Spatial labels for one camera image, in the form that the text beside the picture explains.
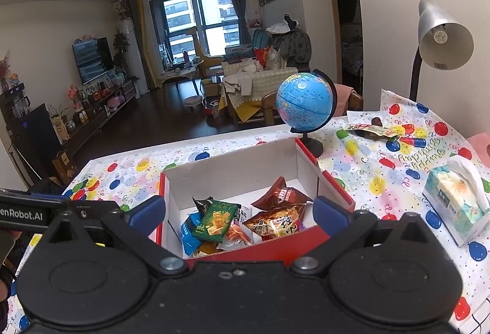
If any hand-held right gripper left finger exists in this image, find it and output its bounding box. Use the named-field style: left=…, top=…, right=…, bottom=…
left=48, top=195, right=189, bottom=276

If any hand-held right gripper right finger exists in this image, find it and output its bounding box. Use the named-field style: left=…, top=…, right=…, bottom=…
left=291, top=195, right=441, bottom=276

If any blue snack packet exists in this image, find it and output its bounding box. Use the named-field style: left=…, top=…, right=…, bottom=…
left=180, top=212, right=203, bottom=256

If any red-brown snack packet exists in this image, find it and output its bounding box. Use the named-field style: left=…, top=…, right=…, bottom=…
left=251, top=176, right=314, bottom=211

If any black snack packet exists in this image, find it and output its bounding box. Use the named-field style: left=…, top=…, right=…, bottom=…
left=192, top=197, right=215, bottom=218

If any orange-red chip packet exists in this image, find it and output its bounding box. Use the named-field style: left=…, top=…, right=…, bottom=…
left=243, top=204, right=307, bottom=241

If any green snack packet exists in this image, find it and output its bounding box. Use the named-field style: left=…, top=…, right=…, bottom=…
left=191, top=200, right=239, bottom=243

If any red cardboard box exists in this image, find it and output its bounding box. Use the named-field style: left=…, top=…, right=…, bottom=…
left=155, top=137, right=356, bottom=268

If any white silver snack packet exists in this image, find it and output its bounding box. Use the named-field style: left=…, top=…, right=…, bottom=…
left=220, top=206, right=253, bottom=246

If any black jacket on chair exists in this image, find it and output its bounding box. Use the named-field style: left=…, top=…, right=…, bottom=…
left=28, top=177, right=66, bottom=197

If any balloon print tablecloth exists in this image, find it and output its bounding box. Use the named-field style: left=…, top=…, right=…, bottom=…
left=0, top=89, right=490, bottom=334

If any brown cardboard box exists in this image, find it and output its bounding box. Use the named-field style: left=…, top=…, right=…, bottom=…
left=51, top=151, right=79, bottom=185

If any black low cabinet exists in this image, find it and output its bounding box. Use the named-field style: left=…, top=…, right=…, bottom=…
left=9, top=102, right=62, bottom=174

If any yellow carton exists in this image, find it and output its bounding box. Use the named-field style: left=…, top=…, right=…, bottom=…
left=50, top=116, right=70, bottom=143

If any flat printed packet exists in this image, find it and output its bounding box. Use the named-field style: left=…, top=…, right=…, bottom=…
left=346, top=119, right=399, bottom=140

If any dark television cabinet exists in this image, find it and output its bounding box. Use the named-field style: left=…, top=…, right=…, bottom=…
left=57, top=79, right=139, bottom=151

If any black drinks machine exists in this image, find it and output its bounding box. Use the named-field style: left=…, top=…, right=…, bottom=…
left=0, top=83, right=31, bottom=120

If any pink toy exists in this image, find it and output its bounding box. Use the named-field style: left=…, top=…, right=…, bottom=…
left=106, top=95, right=127, bottom=111

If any blue desk globe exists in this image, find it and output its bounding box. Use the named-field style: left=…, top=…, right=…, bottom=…
left=276, top=70, right=337, bottom=159

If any pink cloth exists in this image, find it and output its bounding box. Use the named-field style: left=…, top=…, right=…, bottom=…
left=337, top=84, right=355, bottom=116

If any wooden chair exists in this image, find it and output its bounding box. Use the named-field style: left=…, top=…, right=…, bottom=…
left=262, top=83, right=364, bottom=126

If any tissue pack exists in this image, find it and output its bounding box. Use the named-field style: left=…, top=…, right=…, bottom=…
left=423, top=156, right=490, bottom=246

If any white coffee table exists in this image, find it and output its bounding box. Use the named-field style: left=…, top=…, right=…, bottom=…
left=159, top=62, right=205, bottom=95

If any vase with dried flowers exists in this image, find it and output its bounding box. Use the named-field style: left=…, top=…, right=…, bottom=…
left=0, top=51, right=12, bottom=92

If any white tower air conditioner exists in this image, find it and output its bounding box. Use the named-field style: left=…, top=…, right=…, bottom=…
left=118, top=19, right=148, bottom=93

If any flat screen television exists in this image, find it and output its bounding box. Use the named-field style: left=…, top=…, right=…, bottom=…
left=73, top=37, right=115, bottom=84

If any yellow armchair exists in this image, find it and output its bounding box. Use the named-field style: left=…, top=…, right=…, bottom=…
left=187, top=28, right=223, bottom=78

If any pink flat sheet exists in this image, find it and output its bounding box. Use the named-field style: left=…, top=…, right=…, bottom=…
left=469, top=133, right=490, bottom=155

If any green potted plant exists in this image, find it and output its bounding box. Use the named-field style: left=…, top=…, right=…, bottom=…
left=113, top=32, right=131, bottom=69

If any yellow curtain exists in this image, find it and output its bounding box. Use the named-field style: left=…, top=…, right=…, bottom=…
left=130, top=0, right=157, bottom=90

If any pile of clothes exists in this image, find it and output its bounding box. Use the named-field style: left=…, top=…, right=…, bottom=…
left=266, top=14, right=312, bottom=69

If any large window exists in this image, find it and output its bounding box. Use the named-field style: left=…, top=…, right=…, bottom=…
left=149, top=0, right=246, bottom=70

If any silver desk lamp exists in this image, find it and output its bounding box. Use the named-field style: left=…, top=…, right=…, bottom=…
left=409, top=0, right=475, bottom=101

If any grey curtain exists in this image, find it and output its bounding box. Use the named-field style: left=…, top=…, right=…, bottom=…
left=224, top=0, right=253, bottom=47

